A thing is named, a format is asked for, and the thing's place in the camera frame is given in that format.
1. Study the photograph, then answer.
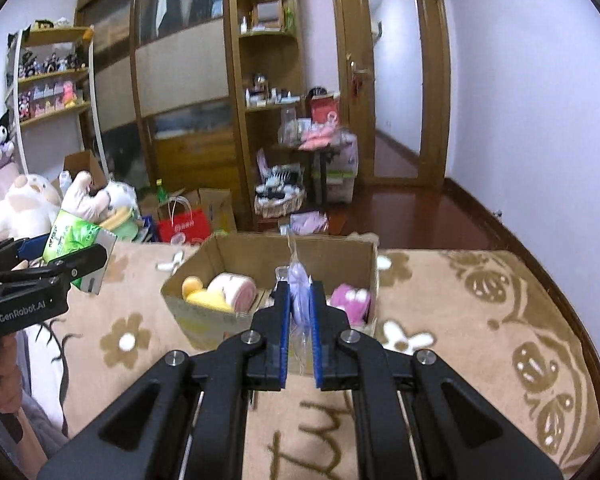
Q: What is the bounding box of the green tissue pack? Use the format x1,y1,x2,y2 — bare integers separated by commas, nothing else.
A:
42,209,117,295

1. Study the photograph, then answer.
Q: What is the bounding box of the clear bag with lilac item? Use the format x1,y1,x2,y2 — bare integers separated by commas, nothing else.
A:
275,229,312,375

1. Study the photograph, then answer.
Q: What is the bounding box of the person's left hand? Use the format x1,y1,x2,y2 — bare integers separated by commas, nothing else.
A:
0,334,22,414

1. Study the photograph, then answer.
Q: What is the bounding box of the large cream plush bear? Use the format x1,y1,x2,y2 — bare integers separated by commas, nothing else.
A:
0,174,61,240

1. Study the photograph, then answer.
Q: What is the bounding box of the white plush with pink paws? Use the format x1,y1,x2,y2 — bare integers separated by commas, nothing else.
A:
60,170,140,224

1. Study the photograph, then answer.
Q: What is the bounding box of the green yellow plush toy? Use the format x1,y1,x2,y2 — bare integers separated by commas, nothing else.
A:
99,206,140,242

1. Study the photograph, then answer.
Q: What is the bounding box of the pink white plush toy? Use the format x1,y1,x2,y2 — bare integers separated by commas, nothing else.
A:
328,284,370,326

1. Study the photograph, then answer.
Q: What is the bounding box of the white pink cube plush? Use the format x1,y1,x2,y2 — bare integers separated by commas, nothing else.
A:
208,272,257,313

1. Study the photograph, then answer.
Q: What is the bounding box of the green glass bottle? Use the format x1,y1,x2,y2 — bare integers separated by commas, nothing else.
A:
156,179,170,205

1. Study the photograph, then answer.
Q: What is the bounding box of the red paper shopping bag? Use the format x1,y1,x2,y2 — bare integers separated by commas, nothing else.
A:
157,196,211,245

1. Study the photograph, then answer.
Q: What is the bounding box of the small box with pink items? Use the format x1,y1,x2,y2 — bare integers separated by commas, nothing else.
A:
278,211,329,236

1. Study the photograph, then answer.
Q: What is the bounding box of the wooden wardrobe with panels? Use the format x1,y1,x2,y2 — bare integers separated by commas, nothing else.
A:
76,0,242,197

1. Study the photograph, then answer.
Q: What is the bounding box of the wicker basket of socks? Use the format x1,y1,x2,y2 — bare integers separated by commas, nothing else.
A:
254,162,306,219

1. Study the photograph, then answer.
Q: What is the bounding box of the clear plastic storage bin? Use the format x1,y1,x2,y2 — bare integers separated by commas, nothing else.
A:
312,131,358,204

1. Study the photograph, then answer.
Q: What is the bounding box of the black side table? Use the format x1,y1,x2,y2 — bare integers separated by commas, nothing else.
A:
277,140,358,205

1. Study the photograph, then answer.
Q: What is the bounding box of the pink folded cloth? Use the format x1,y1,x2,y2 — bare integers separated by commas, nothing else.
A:
298,125,338,152

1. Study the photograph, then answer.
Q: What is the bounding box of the red box on table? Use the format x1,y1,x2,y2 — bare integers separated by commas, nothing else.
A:
309,92,340,126

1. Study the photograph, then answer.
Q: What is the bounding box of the wooden corner shelf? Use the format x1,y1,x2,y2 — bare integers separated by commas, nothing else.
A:
224,0,306,228

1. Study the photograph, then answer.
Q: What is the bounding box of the wooden door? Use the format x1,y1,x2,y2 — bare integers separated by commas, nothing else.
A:
334,0,451,188

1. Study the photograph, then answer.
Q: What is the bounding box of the white wall shelf rack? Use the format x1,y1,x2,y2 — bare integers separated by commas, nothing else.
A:
5,21,109,176

